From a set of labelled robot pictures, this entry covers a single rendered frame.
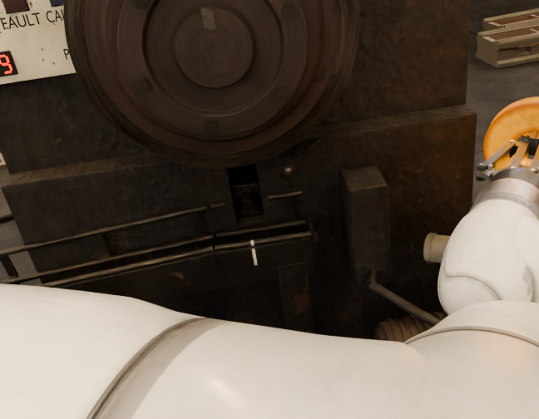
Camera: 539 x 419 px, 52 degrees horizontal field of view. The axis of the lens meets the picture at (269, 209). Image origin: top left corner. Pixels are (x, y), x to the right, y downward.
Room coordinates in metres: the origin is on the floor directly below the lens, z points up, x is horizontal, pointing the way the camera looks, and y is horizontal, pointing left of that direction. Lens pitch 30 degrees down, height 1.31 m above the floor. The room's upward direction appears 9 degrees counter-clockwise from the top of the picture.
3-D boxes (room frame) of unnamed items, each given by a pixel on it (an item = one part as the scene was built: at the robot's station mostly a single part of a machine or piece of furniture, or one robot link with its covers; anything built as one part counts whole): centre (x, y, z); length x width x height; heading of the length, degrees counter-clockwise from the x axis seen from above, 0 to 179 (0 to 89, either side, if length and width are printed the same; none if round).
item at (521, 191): (0.59, -0.30, 0.91); 0.09 x 0.06 x 0.09; 55
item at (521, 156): (0.71, -0.37, 0.91); 0.11 x 0.01 x 0.04; 146
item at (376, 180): (0.96, -0.19, 0.68); 0.11 x 0.08 x 0.24; 0
